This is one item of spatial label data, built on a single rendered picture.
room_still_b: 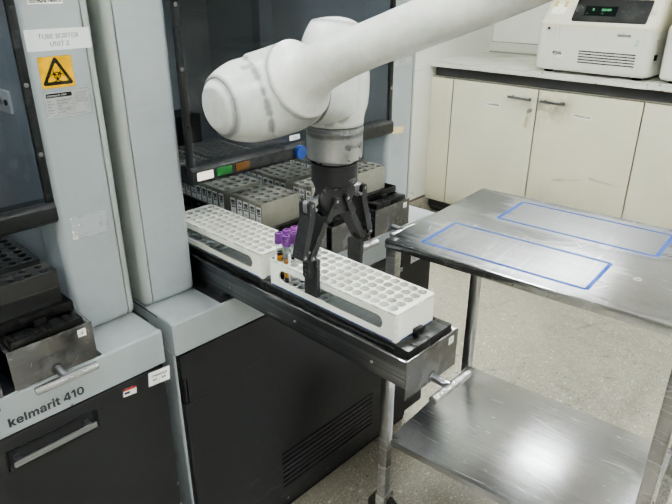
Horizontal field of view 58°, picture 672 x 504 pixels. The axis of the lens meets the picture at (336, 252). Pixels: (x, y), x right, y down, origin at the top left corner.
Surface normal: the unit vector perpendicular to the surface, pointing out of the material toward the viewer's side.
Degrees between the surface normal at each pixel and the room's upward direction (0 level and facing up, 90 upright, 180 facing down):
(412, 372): 90
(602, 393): 0
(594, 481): 0
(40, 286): 90
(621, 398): 0
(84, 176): 90
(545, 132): 90
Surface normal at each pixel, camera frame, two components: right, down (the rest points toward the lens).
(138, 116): 0.72, 0.29
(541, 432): 0.00, -0.91
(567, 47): -0.72, 0.29
